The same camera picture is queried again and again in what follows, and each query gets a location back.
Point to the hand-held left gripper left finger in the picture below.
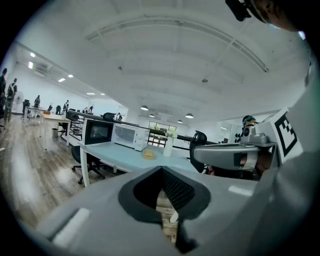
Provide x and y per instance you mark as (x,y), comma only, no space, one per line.
(100,220)

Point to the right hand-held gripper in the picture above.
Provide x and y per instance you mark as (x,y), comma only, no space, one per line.
(280,135)

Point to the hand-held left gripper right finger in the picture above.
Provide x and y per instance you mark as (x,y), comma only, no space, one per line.
(225,220)

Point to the black mesh office chair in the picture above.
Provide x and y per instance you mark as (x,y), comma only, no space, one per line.
(76,152)
(201,137)

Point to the white vase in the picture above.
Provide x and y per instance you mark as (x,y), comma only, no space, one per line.
(167,148)

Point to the white flower bouquet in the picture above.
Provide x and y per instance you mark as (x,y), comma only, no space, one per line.
(171,134)

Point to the yellow rectangular tray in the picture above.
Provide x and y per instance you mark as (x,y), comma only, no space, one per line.
(149,154)

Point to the light blue top table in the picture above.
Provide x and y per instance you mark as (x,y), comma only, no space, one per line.
(120,155)

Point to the white microwave oven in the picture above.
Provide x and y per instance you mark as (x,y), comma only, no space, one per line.
(125,136)

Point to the grey waste bin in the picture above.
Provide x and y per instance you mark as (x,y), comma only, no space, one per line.
(55,133)

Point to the person's grey shirt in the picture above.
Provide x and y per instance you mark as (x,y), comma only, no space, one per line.
(311,120)

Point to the wooden top desk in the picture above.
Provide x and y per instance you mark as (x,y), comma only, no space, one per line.
(56,118)

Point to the white desk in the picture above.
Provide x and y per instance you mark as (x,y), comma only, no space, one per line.
(35,108)

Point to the long white ceiling light track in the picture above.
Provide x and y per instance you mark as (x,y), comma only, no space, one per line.
(179,22)

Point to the person's head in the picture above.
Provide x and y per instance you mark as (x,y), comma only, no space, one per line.
(277,15)

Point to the ceiling air conditioner unit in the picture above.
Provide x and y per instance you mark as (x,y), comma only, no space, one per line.
(41,70)

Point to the group of ceiling panel lights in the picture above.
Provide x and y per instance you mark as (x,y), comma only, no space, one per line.
(30,65)

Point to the black head-mounted camera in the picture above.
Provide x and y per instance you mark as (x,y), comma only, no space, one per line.
(237,11)

